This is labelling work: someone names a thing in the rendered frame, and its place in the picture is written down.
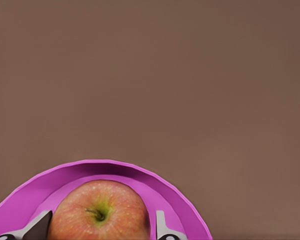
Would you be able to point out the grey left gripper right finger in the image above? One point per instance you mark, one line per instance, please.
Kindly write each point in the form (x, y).
(160, 225)

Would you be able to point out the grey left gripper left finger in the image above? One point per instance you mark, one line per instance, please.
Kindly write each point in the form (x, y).
(36, 227)

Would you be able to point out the red apple with green stem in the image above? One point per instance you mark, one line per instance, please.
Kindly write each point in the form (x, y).
(100, 212)

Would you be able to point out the purple plate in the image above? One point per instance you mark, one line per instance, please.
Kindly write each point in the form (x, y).
(165, 190)

